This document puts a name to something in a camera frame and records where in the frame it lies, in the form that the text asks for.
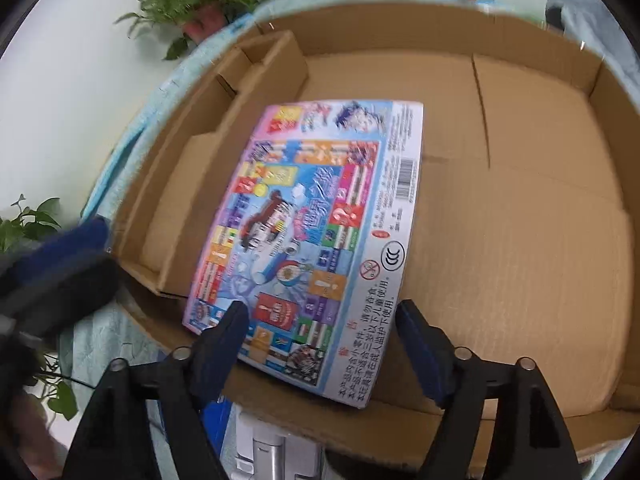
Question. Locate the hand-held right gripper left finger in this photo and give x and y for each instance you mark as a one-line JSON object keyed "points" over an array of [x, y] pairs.
{"points": [[232, 330]]}

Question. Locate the large cardboard box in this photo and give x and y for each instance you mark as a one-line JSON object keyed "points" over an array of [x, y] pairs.
{"points": [[500, 210]]}

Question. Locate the grey blue cloth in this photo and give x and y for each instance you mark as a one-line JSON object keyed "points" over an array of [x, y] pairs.
{"points": [[585, 15]]}

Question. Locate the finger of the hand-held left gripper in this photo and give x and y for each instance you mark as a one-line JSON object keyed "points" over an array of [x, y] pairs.
{"points": [[65, 290], [82, 240]]}

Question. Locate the blue plastic object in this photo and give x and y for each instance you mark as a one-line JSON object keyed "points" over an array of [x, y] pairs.
{"points": [[217, 430]]}

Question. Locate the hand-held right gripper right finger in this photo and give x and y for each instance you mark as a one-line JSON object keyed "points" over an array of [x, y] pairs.
{"points": [[417, 340]]}

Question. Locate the white plastic holder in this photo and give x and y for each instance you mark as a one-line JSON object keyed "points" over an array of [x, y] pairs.
{"points": [[270, 450]]}

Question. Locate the green leafy plant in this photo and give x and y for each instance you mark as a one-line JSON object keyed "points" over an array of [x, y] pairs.
{"points": [[30, 220]]}

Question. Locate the colourful board game box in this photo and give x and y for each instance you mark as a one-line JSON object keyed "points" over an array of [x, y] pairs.
{"points": [[300, 210]]}

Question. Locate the cardboard insert tray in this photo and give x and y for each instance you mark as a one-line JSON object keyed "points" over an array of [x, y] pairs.
{"points": [[270, 60]]}

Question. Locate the light blue blanket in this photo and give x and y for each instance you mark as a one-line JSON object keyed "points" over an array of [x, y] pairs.
{"points": [[135, 125]]}

